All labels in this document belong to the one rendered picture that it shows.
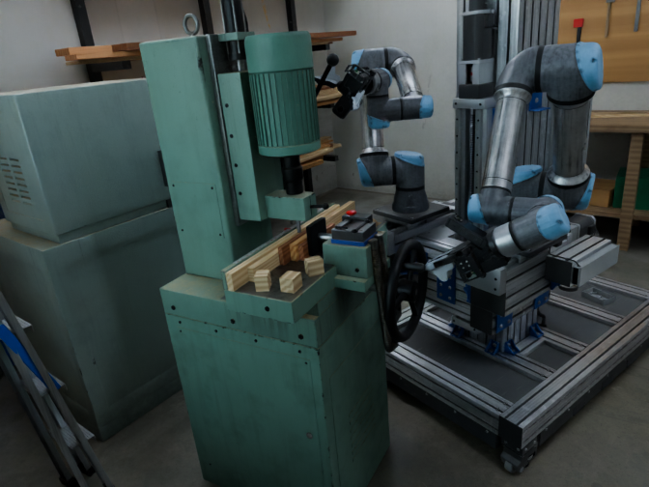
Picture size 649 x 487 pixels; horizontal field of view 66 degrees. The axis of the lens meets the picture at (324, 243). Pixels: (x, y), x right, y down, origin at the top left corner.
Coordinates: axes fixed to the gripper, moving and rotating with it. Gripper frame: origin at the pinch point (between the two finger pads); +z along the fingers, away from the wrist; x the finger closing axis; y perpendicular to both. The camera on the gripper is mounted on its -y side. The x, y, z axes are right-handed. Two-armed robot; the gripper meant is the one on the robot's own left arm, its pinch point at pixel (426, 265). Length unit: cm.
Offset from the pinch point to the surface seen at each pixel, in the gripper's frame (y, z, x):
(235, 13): -83, 11, -2
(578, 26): -52, -31, 319
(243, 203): -40, 39, -6
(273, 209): -33.8, 33.6, -2.4
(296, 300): -10.2, 20.7, -27.4
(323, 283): -9.1, 21.8, -14.1
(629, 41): -25, -53, 318
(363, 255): -10.2, 11.4, -6.2
